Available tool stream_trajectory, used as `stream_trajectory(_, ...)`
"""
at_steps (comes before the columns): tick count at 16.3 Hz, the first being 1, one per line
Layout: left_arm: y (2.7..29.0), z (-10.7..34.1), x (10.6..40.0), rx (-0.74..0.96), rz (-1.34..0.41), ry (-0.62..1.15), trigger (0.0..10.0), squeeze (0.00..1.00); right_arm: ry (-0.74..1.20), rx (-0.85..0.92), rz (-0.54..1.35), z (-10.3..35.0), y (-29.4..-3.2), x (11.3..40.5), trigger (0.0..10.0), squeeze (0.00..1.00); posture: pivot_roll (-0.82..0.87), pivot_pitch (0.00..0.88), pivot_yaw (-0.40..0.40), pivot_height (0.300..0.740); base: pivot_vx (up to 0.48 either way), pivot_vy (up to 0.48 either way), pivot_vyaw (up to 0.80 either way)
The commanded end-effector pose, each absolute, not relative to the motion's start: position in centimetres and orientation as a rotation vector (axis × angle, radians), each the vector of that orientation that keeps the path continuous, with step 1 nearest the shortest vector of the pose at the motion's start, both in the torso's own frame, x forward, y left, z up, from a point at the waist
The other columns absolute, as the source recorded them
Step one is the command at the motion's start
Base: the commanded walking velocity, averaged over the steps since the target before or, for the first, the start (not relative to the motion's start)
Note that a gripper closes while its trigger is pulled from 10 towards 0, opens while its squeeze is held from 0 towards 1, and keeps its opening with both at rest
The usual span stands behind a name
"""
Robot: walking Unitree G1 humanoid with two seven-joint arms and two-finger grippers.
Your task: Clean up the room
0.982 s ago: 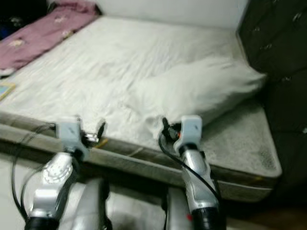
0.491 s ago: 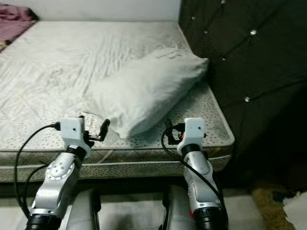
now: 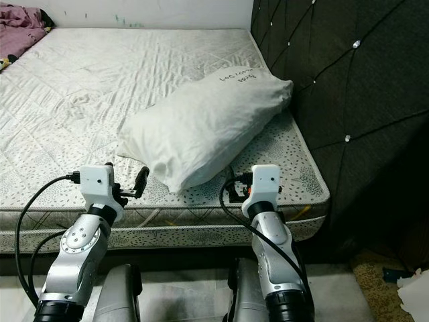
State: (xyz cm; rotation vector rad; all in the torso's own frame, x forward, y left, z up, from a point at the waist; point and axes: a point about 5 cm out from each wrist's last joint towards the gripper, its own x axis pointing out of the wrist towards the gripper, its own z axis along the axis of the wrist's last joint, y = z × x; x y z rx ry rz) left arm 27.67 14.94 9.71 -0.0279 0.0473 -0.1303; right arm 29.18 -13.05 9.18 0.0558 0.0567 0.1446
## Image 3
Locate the grey robot right leg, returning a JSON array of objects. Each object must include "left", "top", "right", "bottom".
[{"left": 227, "top": 258, "right": 270, "bottom": 322}]

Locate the white pillow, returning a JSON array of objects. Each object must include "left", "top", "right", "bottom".
[{"left": 115, "top": 65, "right": 295, "bottom": 195}]

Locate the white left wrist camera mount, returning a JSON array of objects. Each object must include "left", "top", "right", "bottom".
[{"left": 78, "top": 164, "right": 125, "bottom": 221}]

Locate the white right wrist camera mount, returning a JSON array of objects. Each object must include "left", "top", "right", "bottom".
[{"left": 241, "top": 164, "right": 282, "bottom": 215}]

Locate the dark tufted headboard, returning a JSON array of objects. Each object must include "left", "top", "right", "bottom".
[{"left": 249, "top": 0, "right": 429, "bottom": 270}]

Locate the short black left arm cable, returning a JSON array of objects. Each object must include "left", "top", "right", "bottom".
[{"left": 29, "top": 229, "right": 68, "bottom": 306}]

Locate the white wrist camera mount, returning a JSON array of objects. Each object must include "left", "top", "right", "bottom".
[
  {"left": 78, "top": 164, "right": 125, "bottom": 221},
  {"left": 241, "top": 164, "right": 282, "bottom": 215}
]

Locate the purple cartoon print blanket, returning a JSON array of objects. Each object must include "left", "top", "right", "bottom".
[{"left": 0, "top": 3, "right": 53, "bottom": 72}]

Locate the white quilted mattress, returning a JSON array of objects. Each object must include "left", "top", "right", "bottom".
[{"left": 0, "top": 28, "right": 332, "bottom": 256}]

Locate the white torn paper sheet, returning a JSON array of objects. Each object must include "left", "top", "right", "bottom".
[{"left": 395, "top": 267, "right": 429, "bottom": 322}]

